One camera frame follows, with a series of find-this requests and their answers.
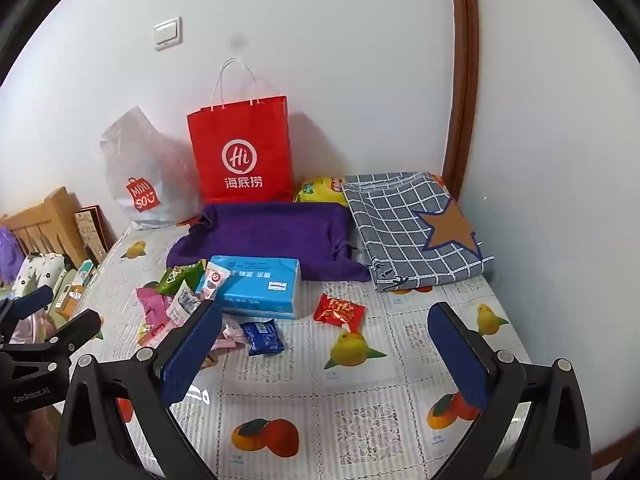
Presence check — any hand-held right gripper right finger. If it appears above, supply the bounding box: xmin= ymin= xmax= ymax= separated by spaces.
xmin=426 ymin=301 xmax=593 ymax=480

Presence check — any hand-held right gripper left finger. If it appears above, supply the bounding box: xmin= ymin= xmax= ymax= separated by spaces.
xmin=59 ymin=300 xmax=224 ymax=480

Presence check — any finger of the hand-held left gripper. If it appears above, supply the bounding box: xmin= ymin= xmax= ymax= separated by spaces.
xmin=0 ymin=285 xmax=54 ymax=333
xmin=30 ymin=308 xmax=104 ymax=358

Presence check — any light pink snack packet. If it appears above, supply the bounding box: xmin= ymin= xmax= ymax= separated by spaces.
xmin=215 ymin=319 xmax=248 ymax=350

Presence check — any magenta snack packet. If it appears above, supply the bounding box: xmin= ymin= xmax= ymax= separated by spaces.
xmin=136 ymin=287 xmax=171 ymax=331

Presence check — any white and pink snack packet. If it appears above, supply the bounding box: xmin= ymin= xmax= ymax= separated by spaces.
xmin=196 ymin=266 xmax=232 ymax=301

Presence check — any dark blue snack packet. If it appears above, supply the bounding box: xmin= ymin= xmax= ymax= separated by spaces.
xmin=240 ymin=319 xmax=285 ymax=357

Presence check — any green snack packet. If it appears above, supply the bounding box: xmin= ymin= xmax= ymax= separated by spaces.
xmin=156 ymin=259 xmax=207 ymax=297

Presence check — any red snack packet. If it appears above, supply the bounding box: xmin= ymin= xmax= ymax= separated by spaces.
xmin=313 ymin=293 xmax=366 ymax=333

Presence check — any purple fabric basket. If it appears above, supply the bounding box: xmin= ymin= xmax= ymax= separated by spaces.
xmin=166 ymin=202 xmax=372 ymax=283

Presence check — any person's left hand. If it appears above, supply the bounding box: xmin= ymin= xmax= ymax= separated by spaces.
xmin=22 ymin=405 xmax=61 ymax=478

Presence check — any white spotted cloth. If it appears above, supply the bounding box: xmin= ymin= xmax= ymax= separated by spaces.
xmin=11 ymin=252 xmax=68 ymax=306

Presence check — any orange and white box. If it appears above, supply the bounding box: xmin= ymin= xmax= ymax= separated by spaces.
xmin=54 ymin=280 xmax=87 ymax=319

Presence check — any pink cloth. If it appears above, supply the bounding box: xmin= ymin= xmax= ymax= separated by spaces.
xmin=10 ymin=314 xmax=57 ymax=345

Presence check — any purple plush toy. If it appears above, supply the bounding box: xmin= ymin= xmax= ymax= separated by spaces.
xmin=0 ymin=226 xmax=26 ymax=286

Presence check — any green and white box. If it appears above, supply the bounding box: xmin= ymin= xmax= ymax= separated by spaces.
xmin=75 ymin=260 xmax=99 ymax=287

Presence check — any blue tissue pack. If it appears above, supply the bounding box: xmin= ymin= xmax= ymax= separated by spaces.
xmin=204 ymin=255 xmax=302 ymax=321

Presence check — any brown patterned box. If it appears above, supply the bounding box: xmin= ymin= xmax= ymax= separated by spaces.
xmin=74 ymin=205 xmax=118 ymax=263

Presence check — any fruit print tablecloth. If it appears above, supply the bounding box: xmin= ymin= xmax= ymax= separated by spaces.
xmin=40 ymin=225 xmax=533 ymax=480

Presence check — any grey checked cloth with star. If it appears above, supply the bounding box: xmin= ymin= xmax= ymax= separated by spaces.
xmin=341 ymin=172 xmax=496 ymax=293

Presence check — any white plastic bag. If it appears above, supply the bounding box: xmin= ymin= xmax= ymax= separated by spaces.
xmin=99 ymin=106 xmax=206 ymax=231

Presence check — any yellow chips bag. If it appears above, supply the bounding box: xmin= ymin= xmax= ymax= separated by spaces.
xmin=293 ymin=176 xmax=348 ymax=207

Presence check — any red paper bag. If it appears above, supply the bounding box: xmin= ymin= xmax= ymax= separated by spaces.
xmin=187 ymin=58 xmax=295 ymax=204

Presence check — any brown wooden door frame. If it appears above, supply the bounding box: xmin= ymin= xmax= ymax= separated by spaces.
xmin=441 ymin=0 xmax=481 ymax=201

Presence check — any white light switch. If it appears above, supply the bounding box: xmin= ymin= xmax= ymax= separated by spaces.
xmin=152 ymin=17 xmax=183 ymax=52

